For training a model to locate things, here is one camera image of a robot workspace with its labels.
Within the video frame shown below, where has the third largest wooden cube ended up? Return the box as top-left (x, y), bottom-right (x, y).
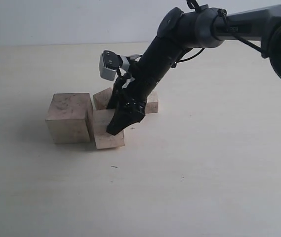
top-left (93, 87), bottom-right (113, 110)

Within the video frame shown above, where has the second largest wooden cube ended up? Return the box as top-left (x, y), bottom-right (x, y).
top-left (93, 110), bottom-right (125, 150)

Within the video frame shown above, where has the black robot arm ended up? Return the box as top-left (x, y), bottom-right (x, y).
top-left (99, 0), bottom-right (281, 135)

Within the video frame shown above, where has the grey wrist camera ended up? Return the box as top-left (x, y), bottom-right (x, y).
top-left (99, 50), bottom-right (130, 81)

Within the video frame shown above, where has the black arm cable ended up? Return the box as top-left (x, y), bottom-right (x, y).
top-left (172, 0), bottom-right (269, 69)

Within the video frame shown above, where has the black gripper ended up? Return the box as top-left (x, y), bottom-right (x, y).
top-left (106, 73), bottom-right (157, 135)

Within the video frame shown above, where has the smallest wooden cube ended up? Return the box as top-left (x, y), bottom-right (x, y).
top-left (145, 91), bottom-right (159, 114)

